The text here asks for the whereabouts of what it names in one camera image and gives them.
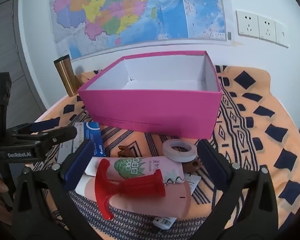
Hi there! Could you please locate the blue white medicine box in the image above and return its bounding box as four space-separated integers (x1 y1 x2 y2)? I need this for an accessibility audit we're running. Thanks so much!
57 121 105 164

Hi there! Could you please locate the white tape roll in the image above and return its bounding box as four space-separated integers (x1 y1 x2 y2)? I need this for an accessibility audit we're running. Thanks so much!
162 139 197 163

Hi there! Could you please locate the pink green hand cream tube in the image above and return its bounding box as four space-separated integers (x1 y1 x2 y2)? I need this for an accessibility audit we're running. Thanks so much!
84 156 185 184

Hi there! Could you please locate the large pink cream tube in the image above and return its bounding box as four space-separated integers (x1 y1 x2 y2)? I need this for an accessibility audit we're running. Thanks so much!
75 175 191 220

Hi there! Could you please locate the red corkscrew opener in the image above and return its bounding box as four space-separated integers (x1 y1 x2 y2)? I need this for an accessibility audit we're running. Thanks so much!
94 159 166 220

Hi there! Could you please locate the brown wooden object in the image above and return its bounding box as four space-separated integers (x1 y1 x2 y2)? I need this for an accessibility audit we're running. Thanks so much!
182 159 202 173

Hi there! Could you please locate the brown hair clip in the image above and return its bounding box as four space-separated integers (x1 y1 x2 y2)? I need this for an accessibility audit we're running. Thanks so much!
117 146 135 158

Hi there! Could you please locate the gold thermos bottle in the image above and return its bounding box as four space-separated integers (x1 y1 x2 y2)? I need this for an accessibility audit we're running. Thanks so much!
54 54 81 96

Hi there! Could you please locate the grey door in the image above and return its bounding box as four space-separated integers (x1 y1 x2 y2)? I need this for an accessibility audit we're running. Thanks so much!
0 0 46 127

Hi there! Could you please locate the white barcode sachet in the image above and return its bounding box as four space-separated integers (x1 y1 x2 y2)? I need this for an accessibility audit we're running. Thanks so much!
153 217 177 230

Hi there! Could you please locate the pink cardboard box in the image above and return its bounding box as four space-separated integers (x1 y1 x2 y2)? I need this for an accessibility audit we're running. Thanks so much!
78 50 222 139

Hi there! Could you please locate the colourful wall map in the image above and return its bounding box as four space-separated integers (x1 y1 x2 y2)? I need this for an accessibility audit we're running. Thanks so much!
49 0 234 60

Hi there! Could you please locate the white wall socket panel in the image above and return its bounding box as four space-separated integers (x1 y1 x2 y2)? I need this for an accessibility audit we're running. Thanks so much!
236 10 289 48

